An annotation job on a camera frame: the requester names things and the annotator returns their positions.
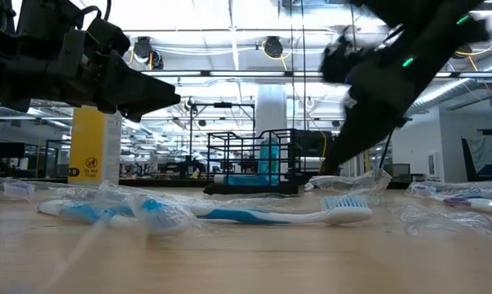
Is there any empty clear plastic wrapper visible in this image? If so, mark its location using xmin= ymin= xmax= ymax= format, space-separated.
xmin=390 ymin=203 xmax=492 ymax=246

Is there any ceiling light strip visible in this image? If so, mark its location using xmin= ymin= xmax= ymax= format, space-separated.
xmin=141 ymin=69 xmax=326 ymax=78

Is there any black station frame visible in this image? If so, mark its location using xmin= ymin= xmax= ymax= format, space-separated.
xmin=187 ymin=100 xmax=258 ymax=168

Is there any black wire caddy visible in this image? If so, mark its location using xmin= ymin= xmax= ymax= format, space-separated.
xmin=202 ymin=128 xmax=308 ymax=196

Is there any black ceiling cable reel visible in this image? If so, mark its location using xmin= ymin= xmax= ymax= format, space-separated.
xmin=263 ymin=35 xmax=286 ymax=60
xmin=131 ymin=35 xmax=165 ymax=71

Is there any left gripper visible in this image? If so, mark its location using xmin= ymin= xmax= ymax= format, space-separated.
xmin=57 ymin=18 xmax=182 ymax=123

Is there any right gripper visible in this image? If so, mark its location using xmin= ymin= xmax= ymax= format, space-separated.
xmin=321 ymin=36 xmax=418 ymax=175

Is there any black aluminium table frame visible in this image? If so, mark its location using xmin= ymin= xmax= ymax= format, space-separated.
xmin=0 ymin=176 xmax=414 ymax=189

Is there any blue white toothbrush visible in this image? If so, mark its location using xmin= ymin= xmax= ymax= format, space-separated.
xmin=36 ymin=194 xmax=192 ymax=237
xmin=190 ymin=194 xmax=374 ymax=226
xmin=432 ymin=181 xmax=492 ymax=200

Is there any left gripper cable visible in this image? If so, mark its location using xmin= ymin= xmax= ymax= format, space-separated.
xmin=76 ymin=0 xmax=113 ymax=25

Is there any black monitor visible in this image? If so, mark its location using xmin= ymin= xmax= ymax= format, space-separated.
xmin=0 ymin=141 xmax=26 ymax=159

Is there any yellow white wipes canister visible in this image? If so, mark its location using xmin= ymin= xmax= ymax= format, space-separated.
xmin=68 ymin=106 xmax=123 ymax=185

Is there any dark covered equipment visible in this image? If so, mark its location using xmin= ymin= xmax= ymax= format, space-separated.
xmin=460 ymin=128 xmax=492 ymax=183

